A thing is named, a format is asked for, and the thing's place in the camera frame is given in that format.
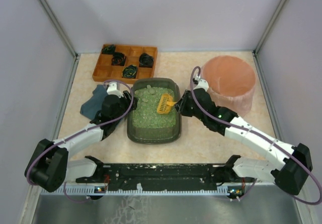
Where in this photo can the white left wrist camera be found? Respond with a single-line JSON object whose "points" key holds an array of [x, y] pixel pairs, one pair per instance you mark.
{"points": [[112, 88]]}

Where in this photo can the black rolled sock back-left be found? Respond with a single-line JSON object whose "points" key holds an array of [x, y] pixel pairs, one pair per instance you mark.
{"points": [[109, 49]]}

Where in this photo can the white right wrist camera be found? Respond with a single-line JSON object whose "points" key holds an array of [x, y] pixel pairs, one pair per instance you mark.
{"points": [[200, 83]]}

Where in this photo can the dark teal folded cloth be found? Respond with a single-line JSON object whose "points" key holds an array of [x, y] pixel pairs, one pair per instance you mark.
{"points": [[94, 104]]}

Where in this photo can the green cat litter pellets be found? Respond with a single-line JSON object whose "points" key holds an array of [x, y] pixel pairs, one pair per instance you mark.
{"points": [[145, 115]]}

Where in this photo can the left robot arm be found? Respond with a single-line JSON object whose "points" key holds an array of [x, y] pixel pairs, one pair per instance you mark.
{"points": [[51, 166]]}

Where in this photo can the black rolled sock right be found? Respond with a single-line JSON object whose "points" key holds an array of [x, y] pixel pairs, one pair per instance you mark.
{"points": [[146, 60]]}

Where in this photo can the yellow litter scoop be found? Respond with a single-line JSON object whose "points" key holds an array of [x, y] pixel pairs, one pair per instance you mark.
{"points": [[165, 104]]}

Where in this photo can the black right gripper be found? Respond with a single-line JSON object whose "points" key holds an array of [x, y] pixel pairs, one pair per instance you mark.
{"points": [[184, 102]]}

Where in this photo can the orange wooden divided tray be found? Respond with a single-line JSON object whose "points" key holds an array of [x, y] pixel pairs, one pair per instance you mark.
{"points": [[105, 71]]}

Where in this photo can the black rolled sock middle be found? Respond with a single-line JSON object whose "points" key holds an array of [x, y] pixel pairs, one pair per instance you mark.
{"points": [[118, 59]]}

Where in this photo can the orange bin with bag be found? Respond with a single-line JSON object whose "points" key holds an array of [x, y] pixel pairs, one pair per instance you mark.
{"points": [[231, 83]]}

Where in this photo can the black rolled sock front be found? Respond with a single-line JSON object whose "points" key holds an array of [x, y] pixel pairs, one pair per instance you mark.
{"points": [[130, 72]]}

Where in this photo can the dark grey litter box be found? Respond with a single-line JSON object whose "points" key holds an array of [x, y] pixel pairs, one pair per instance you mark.
{"points": [[159, 135]]}

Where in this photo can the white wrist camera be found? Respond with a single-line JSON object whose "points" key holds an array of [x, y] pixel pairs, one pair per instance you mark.
{"points": [[200, 83], [112, 88]]}

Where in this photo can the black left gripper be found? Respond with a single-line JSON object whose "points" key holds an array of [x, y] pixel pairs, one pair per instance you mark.
{"points": [[127, 98]]}

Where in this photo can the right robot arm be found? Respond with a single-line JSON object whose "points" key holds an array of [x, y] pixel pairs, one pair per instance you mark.
{"points": [[284, 163]]}

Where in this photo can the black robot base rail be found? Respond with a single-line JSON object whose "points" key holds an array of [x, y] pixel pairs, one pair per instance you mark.
{"points": [[160, 177]]}

